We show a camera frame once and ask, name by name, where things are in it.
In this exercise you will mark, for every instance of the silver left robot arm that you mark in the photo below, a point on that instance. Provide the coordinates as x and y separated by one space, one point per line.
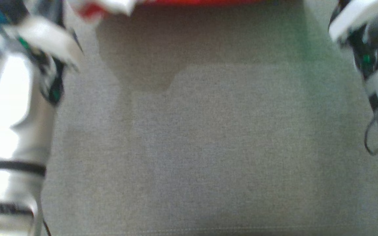
11 114

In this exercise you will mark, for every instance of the grey fabric sofa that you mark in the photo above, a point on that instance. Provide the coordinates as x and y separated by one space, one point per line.
208 147

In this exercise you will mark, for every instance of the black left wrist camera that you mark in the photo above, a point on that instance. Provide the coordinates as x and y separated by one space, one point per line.
8 5

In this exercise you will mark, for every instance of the red garment thin white stripes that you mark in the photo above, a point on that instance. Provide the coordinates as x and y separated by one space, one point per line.
90 12

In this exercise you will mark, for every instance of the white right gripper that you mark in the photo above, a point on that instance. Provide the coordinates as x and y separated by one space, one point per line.
356 14

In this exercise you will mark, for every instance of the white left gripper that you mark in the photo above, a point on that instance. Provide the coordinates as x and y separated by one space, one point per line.
48 37

